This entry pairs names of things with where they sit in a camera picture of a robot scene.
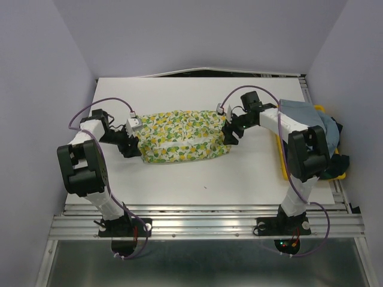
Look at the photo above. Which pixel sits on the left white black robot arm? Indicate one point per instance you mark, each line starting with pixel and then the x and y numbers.
pixel 84 169

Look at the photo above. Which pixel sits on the dark green skirt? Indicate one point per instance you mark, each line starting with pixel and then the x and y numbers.
pixel 333 133

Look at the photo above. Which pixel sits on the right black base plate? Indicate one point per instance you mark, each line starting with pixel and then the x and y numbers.
pixel 287 233

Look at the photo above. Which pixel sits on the yellow plastic tray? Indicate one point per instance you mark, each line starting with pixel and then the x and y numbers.
pixel 338 166

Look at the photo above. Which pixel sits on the light blue denim skirt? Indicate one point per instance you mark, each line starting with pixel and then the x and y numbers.
pixel 305 113

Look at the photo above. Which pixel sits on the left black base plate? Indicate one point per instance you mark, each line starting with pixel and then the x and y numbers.
pixel 125 235

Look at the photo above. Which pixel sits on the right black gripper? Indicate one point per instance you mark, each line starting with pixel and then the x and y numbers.
pixel 227 129

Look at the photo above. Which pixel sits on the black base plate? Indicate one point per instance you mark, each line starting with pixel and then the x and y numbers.
pixel 287 233
pixel 125 235

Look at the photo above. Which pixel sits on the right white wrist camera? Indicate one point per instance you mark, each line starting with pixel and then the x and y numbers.
pixel 224 112

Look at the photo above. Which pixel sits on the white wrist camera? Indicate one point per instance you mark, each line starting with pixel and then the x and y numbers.
pixel 224 112
pixel 133 125

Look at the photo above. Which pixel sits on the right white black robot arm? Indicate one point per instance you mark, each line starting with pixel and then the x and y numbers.
pixel 305 155

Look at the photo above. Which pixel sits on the lemon print skirt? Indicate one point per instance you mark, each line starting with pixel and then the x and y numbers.
pixel 181 136

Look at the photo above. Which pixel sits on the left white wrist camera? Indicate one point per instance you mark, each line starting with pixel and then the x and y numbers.
pixel 133 125

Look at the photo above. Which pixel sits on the aluminium rail frame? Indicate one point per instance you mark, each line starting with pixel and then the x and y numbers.
pixel 203 214

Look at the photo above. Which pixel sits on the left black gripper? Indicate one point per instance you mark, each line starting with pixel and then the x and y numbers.
pixel 131 150

